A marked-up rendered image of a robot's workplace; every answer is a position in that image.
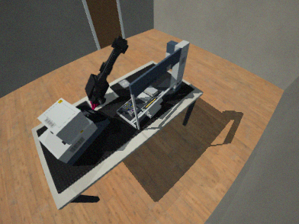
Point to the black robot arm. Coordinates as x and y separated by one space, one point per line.
119 46

